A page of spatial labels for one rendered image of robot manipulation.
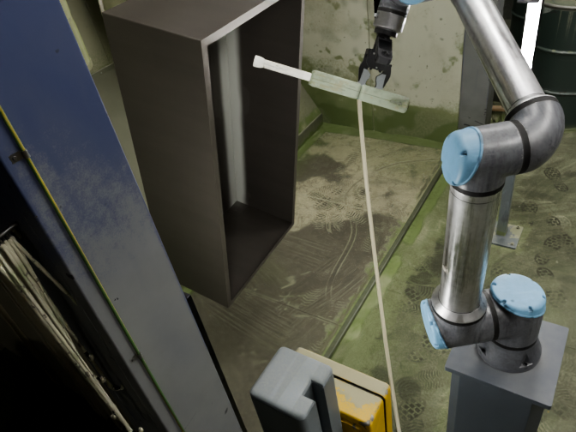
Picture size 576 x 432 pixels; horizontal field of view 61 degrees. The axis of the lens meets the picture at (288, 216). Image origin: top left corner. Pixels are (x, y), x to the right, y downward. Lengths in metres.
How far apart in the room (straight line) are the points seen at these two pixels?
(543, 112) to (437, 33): 2.38
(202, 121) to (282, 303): 1.42
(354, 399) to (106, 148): 0.54
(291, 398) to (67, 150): 0.51
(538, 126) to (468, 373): 0.85
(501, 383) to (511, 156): 0.81
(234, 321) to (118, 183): 1.88
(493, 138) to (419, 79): 2.58
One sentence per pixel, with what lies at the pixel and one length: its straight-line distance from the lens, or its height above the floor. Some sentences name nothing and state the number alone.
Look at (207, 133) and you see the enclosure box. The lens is 1.53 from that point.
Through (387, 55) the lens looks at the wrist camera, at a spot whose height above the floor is 1.48.
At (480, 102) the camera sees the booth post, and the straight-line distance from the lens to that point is 3.58.
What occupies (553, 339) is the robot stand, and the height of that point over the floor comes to 0.64.
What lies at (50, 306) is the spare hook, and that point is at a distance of 0.94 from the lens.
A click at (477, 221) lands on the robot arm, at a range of 1.18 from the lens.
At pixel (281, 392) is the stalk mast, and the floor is 1.64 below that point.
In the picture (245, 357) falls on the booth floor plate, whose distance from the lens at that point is 2.51.
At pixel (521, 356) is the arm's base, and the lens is 1.67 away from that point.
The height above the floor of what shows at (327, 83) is 1.42.
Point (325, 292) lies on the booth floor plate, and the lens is 2.69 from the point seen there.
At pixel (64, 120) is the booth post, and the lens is 0.79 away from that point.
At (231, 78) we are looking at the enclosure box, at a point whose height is 1.23.
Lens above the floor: 2.03
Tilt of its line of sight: 38 degrees down
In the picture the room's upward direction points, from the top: 11 degrees counter-clockwise
